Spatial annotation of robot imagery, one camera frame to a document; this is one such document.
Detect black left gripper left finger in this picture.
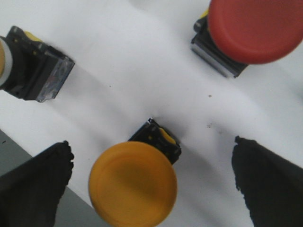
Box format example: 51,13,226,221
0,141,74,227

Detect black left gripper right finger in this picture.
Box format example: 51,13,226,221
232,136,303,227

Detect yellow mushroom push button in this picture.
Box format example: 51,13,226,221
89,118,182,227

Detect red mushroom push button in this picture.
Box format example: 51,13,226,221
191,0,303,78

